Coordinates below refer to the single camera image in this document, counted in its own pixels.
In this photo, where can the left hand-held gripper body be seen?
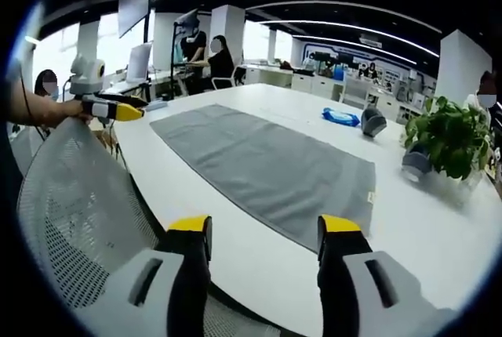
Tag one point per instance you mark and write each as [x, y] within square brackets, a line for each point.
[87, 76]

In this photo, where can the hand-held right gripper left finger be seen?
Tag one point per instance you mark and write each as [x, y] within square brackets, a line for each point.
[157, 294]

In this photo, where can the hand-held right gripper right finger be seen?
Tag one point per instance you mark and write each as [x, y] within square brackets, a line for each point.
[364, 294]

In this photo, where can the grey towel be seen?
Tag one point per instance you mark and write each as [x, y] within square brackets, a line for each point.
[266, 164]

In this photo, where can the person's left hand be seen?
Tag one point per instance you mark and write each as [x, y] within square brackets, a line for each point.
[68, 111]

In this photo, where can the white computer monitor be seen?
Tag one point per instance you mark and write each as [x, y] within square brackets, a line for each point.
[138, 63]

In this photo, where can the black floor stand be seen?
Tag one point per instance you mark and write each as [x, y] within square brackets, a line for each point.
[172, 66]

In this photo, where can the white table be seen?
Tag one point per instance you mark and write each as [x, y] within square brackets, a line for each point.
[392, 219]

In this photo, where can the large dark hanging screen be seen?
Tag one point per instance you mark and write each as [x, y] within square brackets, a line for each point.
[135, 0]

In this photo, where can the white mesh office chair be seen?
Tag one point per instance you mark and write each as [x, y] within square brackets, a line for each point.
[74, 204]

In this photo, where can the white-framed office chair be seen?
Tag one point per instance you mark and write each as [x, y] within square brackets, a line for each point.
[231, 78]

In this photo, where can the grey plant pot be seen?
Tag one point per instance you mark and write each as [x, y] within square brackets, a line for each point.
[416, 161]

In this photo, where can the small grey container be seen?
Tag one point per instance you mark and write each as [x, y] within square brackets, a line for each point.
[373, 120]

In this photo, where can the blue wipes packet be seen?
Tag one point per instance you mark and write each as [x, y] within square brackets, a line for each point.
[340, 117]

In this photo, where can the green potted plant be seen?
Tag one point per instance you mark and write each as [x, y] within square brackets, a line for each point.
[451, 137]

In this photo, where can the white low cabinet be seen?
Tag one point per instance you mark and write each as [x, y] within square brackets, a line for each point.
[317, 84]

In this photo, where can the grey mesh chair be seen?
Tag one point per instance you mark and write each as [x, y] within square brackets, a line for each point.
[355, 92]

